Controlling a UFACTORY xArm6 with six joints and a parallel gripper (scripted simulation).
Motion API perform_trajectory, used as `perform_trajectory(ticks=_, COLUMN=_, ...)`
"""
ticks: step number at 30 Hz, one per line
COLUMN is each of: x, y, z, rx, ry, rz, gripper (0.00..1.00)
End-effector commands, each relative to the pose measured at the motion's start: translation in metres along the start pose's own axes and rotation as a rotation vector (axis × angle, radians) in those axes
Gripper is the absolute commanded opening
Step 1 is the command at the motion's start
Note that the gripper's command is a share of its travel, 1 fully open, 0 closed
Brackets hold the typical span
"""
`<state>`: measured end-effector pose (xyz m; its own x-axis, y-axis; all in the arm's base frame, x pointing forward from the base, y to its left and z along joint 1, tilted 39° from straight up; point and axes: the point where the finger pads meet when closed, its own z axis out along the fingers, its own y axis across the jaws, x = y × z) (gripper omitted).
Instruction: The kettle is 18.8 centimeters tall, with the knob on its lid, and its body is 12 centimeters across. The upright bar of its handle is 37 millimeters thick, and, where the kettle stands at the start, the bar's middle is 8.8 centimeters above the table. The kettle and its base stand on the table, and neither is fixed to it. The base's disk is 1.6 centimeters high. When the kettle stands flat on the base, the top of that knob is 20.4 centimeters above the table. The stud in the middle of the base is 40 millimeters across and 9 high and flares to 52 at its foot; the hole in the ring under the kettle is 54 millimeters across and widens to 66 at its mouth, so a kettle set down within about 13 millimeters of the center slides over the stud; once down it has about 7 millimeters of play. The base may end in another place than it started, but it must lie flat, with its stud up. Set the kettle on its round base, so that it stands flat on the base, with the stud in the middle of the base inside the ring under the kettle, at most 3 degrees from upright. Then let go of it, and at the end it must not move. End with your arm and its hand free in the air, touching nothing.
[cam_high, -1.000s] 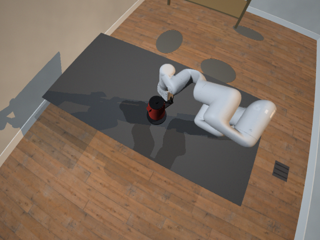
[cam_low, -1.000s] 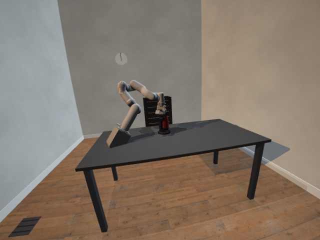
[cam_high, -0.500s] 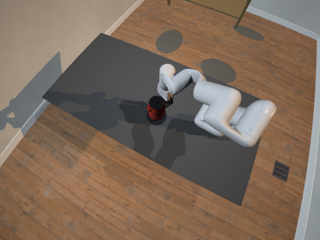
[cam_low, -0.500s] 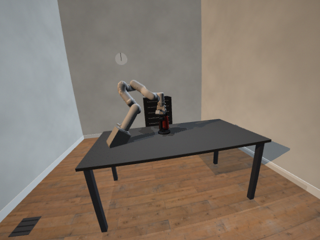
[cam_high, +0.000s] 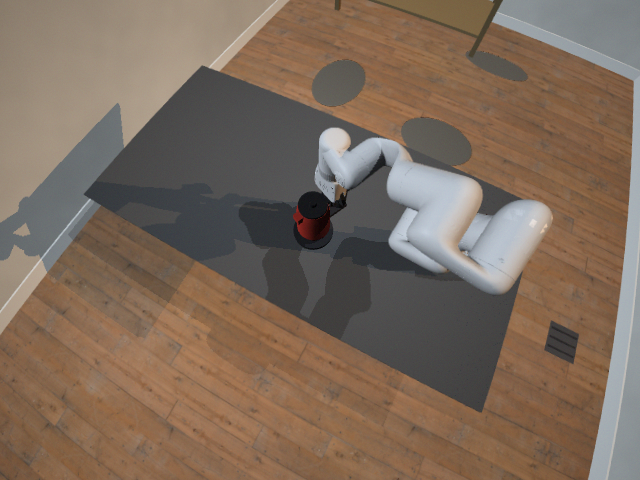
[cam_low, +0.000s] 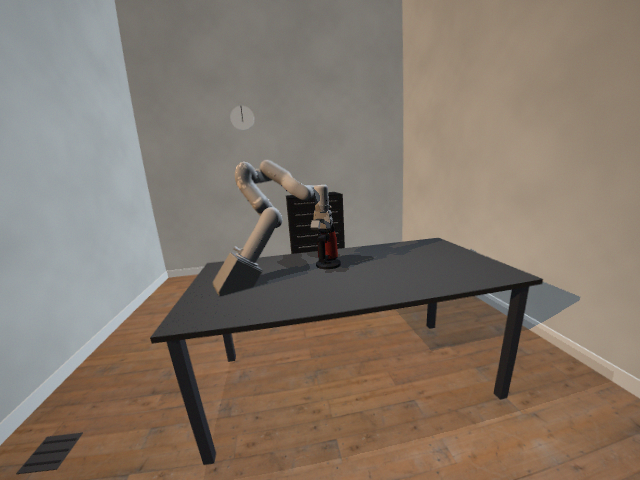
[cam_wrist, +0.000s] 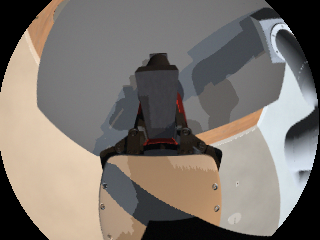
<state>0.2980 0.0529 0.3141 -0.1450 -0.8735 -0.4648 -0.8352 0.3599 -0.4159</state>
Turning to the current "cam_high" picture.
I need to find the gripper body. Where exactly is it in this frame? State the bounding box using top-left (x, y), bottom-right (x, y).
top-left (315, 163), bottom-right (346, 203)

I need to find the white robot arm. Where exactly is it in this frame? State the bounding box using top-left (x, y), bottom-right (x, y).
top-left (319, 127), bottom-right (553, 295)

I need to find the black round disk with center stud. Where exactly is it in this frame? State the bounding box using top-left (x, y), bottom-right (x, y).
top-left (293, 220), bottom-right (333, 250)

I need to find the red kettle with black lid and handle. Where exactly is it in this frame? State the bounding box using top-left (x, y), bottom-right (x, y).
top-left (293, 191), bottom-right (347, 241)

